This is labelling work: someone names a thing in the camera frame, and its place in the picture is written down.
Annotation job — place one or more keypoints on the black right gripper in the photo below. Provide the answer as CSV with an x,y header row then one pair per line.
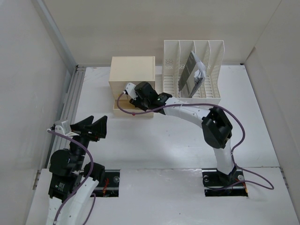
x,y
137,103

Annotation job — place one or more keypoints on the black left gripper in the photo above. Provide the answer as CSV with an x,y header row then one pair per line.
x,y
98,127

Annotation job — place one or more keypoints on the cream drawer cabinet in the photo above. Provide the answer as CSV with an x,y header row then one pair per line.
x,y
129,69

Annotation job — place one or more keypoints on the grey setup guide booklet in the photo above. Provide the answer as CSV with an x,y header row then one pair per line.
x,y
192,76

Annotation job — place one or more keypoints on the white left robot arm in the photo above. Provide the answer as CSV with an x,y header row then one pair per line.
x,y
75,175

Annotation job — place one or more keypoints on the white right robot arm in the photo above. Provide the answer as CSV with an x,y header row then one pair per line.
x,y
216,127

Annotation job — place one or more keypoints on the white file organizer rack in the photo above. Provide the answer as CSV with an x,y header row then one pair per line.
x,y
176,53

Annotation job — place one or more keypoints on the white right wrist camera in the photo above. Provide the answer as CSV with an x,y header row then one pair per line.
x,y
130,90

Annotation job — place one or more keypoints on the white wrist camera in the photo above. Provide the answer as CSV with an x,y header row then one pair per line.
x,y
61,127
130,90

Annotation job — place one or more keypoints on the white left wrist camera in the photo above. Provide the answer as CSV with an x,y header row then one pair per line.
x,y
61,127

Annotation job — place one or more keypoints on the aluminium frame rail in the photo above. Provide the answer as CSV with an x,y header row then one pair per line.
x,y
73,82

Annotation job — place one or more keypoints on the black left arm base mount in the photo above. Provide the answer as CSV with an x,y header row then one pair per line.
x,y
110,185

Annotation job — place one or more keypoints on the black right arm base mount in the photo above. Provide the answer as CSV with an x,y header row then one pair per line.
x,y
217,184

